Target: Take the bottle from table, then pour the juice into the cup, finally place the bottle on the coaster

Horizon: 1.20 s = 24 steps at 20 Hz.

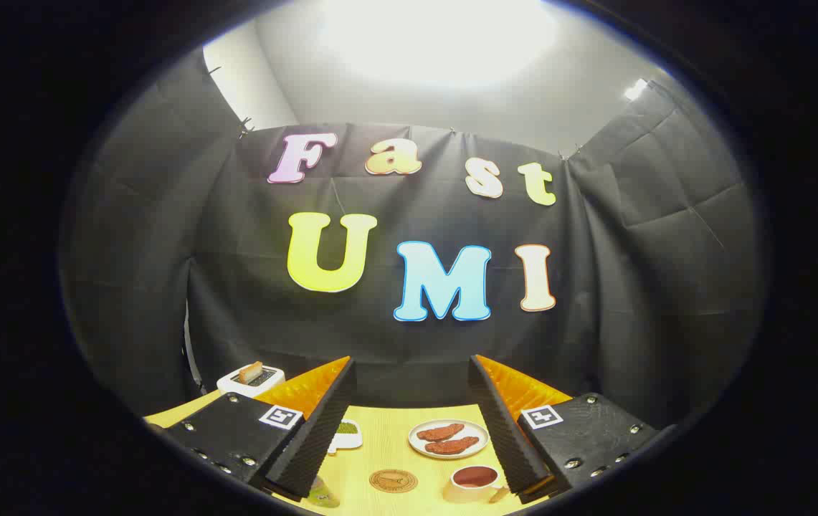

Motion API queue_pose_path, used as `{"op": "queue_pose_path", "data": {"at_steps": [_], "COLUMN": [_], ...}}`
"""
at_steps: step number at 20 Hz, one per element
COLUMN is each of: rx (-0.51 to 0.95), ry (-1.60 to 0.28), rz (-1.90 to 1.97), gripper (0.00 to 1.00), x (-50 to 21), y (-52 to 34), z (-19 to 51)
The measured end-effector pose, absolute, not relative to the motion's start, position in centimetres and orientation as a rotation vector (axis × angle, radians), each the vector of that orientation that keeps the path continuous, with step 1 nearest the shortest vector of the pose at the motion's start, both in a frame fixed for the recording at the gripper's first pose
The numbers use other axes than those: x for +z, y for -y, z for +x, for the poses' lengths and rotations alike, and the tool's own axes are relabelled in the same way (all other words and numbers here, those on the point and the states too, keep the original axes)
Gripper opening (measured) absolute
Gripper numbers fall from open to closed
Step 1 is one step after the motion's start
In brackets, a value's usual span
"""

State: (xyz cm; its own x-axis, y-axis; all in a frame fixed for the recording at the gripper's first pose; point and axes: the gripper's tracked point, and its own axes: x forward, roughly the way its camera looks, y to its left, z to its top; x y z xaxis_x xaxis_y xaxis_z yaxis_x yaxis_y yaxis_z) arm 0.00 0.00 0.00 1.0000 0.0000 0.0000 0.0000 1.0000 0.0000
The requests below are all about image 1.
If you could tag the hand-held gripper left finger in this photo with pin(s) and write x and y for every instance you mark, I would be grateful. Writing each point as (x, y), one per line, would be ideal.
(312, 437)

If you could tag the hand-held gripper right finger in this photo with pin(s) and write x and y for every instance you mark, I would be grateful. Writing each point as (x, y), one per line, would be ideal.
(505, 437)

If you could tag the silver green label juice bottle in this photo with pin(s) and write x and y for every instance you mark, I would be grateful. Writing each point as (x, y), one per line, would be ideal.
(322, 494)

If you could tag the round cork coaster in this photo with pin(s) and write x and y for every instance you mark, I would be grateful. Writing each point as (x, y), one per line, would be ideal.
(393, 481)

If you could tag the white plate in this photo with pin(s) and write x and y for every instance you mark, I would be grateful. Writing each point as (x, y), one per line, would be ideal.
(479, 430)

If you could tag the white divided tray with beans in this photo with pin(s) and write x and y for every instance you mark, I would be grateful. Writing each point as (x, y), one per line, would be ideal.
(348, 444)

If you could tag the brown meat piece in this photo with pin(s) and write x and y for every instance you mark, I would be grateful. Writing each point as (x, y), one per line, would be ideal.
(452, 446)
(441, 432)

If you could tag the wooden table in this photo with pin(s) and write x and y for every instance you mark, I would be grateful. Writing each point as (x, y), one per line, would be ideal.
(387, 448)

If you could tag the bread slice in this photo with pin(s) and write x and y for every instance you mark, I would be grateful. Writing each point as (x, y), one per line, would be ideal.
(251, 373)

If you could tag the white toaster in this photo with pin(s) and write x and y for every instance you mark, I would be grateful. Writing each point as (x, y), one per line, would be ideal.
(233, 387)

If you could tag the black backdrop cloth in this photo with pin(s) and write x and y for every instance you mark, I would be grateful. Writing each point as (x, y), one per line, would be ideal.
(236, 287)

